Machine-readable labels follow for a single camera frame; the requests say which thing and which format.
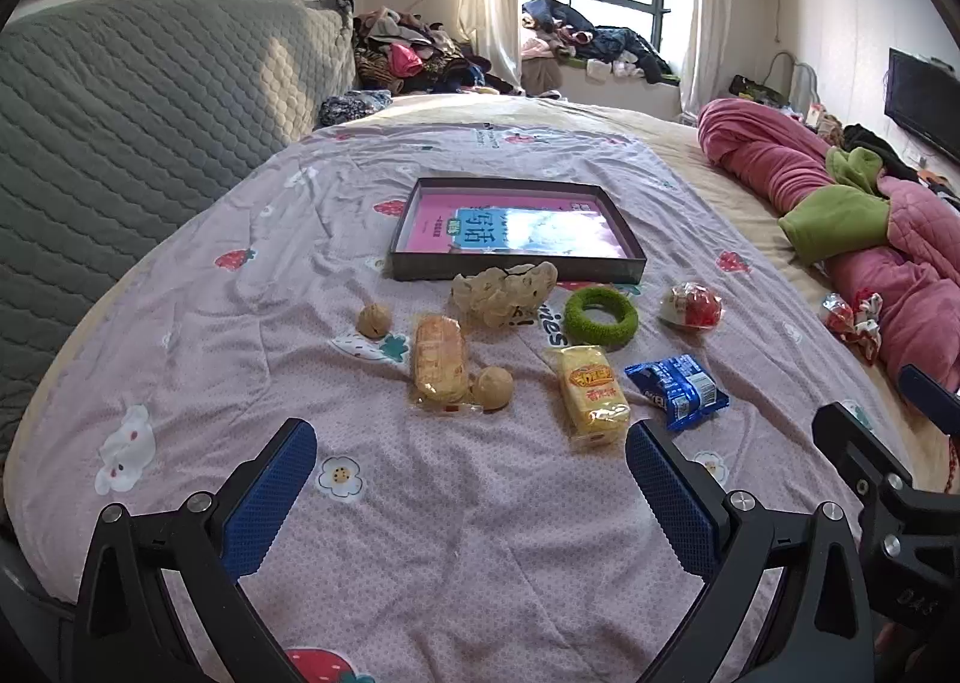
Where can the red and white candy packet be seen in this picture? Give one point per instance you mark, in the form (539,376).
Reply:
(694,307)

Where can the pile of mixed clothes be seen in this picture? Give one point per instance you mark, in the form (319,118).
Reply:
(405,53)

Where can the dark patterned cloth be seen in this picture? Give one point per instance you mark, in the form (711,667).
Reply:
(352,107)

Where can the tan plush toy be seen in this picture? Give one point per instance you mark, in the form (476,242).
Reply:
(829,127)

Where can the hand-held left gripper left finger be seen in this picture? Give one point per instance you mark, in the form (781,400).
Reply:
(266,495)

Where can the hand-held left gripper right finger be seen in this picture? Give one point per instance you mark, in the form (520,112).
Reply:
(671,495)

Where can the clothes pile on windowsill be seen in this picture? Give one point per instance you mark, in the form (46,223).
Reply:
(600,42)

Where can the strawberry printed blanket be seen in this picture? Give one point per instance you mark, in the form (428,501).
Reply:
(450,503)

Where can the orange bread packet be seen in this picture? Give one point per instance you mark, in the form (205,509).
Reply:
(440,362)

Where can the black garment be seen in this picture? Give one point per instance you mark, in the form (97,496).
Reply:
(870,142)

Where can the yellow cake packet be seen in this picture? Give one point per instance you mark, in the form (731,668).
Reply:
(592,394)

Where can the black flat television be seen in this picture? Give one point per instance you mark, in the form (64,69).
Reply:
(922,98)

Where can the red white blue snack packet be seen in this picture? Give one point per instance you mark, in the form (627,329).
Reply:
(836,316)

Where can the cherry print scrunchie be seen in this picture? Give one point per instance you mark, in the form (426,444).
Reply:
(868,327)

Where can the pink blanket with green lining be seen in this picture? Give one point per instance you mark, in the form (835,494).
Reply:
(772,158)

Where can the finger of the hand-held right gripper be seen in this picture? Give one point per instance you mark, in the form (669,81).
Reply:
(930,389)
(855,443)

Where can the grey quilted headboard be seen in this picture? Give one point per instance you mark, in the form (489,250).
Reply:
(135,128)

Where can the round tan pastry ball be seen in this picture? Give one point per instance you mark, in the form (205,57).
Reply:
(373,321)
(493,387)

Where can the black bag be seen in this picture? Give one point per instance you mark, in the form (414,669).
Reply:
(754,89)

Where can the beige plush toy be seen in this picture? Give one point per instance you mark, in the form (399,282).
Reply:
(502,293)

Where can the dark box with pink bottom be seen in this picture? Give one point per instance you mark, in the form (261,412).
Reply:
(525,226)

